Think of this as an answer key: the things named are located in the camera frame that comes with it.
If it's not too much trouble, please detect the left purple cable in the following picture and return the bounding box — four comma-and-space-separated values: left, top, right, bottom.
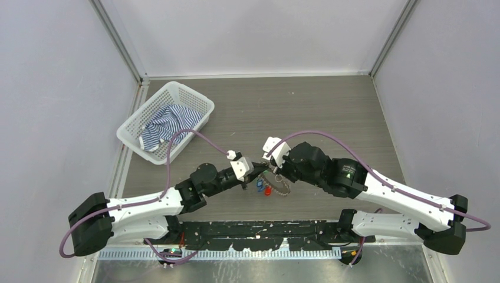
58, 129, 235, 266

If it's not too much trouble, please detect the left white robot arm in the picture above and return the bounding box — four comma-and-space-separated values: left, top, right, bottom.
63, 161, 268, 256

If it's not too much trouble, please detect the blue key tag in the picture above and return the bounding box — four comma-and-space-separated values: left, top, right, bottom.
256, 179, 265, 192

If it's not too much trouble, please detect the white slotted cable duct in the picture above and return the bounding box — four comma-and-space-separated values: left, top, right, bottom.
97, 247, 341, 261

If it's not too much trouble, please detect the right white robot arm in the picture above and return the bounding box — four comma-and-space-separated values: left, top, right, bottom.
263, 142, 468, 255

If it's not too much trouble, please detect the blue white striped cloth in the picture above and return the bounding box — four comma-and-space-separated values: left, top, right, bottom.
139, 104, 203, 152

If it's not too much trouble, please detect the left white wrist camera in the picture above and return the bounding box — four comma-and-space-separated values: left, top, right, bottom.
226, 150, 252, 172

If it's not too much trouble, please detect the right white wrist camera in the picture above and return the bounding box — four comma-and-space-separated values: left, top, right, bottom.
262, 137, 291, 168

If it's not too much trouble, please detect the purple cable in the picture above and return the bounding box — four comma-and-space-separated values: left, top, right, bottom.
58, 129, 235, 266
265, 130, 492, 233

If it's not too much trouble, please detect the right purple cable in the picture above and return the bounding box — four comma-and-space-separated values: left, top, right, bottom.
265, 130, 492, 233

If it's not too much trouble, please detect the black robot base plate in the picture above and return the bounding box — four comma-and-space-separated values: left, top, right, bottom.
151, 221, 361, 252

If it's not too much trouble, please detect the white plastic mesh basket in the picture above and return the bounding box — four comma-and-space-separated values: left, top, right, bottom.
116, 81, 215, 165

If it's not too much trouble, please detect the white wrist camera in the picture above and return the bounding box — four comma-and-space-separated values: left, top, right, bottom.
262, 137, 291, 168
226, 150, 252, 172

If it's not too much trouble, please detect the large metal keyring disc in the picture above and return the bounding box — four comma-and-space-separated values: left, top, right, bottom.
259, 172, 291, 196

